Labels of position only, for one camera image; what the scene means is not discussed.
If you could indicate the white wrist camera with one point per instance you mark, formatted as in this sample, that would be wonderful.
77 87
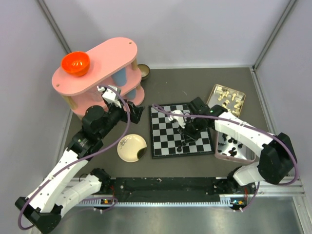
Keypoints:
109 96
178 117

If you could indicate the upper blue cup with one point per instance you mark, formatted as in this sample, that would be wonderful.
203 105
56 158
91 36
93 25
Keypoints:
119 77

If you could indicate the pink wooden shelf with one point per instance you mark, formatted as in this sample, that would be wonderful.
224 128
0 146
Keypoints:
106 59

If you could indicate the orange bowl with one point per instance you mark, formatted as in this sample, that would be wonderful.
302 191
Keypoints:
76 63

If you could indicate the brown ceramic bowl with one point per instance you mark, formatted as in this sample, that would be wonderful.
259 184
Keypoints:
145 71

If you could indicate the white chess pieces heap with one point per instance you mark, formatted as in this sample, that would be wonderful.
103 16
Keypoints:
231 102

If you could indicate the yellow tin box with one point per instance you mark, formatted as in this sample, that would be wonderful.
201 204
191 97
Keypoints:
217 90

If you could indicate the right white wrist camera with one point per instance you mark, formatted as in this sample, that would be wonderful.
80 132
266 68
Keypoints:
178 117

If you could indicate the lower blue cup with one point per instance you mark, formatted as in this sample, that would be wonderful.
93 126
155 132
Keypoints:
131 94

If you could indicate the blue cup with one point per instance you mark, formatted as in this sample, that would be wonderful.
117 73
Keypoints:
131 94
119 77

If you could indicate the black white chessboard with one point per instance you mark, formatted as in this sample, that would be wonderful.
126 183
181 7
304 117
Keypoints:
165 138

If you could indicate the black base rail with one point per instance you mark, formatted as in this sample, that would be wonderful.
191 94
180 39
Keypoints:
173 189

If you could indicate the pink tin box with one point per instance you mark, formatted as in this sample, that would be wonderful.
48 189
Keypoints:
246 156

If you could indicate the black chess pieces heap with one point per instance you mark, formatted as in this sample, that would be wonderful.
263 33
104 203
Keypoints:
228 146

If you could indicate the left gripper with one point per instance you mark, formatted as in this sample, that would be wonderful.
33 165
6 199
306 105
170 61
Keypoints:
135 111

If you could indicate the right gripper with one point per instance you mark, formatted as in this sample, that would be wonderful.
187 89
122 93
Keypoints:
186 138

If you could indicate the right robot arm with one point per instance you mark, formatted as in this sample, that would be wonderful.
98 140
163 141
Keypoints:
275 152

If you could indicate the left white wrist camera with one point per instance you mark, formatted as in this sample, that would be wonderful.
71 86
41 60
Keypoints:
109 96

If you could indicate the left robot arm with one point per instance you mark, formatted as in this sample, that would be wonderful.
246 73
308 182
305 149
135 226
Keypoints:
48 204

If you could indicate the cream plate with flower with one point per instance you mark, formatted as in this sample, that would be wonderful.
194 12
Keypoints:
131 148

